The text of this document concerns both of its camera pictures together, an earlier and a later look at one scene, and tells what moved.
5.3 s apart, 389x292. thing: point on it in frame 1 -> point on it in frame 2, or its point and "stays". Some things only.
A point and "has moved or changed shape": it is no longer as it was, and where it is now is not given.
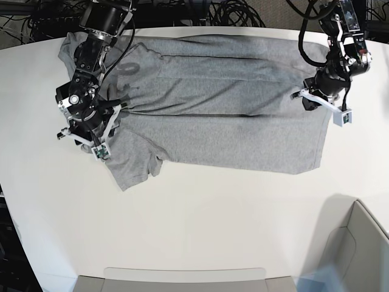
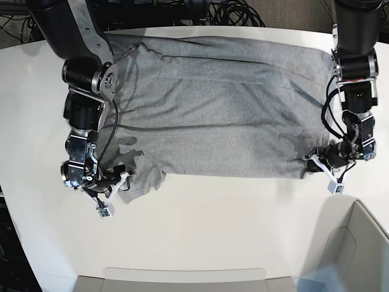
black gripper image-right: x=327 y=84 -> x=335 y=155
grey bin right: x=352 y=241 stays
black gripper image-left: x=92 y=126 -> x=104 y=182
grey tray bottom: x=185 y=279 stays
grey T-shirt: x=240 y=102 has moved or changed shape
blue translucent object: x=325 y=279 stays
